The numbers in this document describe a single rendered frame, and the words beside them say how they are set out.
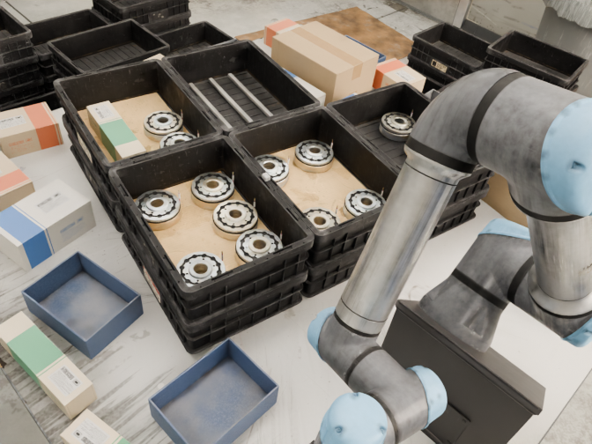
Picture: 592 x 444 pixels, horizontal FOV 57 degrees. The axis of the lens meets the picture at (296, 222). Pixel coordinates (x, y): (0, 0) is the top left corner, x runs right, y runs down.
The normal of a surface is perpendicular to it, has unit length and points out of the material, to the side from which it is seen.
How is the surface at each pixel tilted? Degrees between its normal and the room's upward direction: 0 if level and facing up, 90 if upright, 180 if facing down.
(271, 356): 0
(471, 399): 90
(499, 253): 46
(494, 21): 90
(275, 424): 0
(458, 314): 29
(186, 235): 0
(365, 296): 62
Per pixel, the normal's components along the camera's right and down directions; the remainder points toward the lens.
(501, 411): -0.69, 0.46
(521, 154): -0.82, 0.27
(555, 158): -0.75, 0.09
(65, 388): 0.10, -0.70
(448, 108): -0.84, -0.08
